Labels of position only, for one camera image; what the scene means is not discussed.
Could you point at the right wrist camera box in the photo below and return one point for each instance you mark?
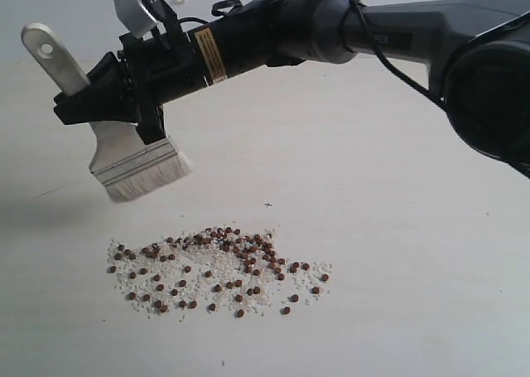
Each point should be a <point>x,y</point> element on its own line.
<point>135,17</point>

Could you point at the wooden paint brush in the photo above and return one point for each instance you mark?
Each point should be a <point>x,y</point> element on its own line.
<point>123,164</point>

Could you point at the pile of rice and pellets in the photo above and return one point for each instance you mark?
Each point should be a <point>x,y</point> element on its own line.
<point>214,269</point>

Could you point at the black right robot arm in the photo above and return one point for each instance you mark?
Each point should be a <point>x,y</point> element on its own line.
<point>476,53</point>

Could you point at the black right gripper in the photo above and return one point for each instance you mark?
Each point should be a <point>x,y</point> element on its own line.
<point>147,74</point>

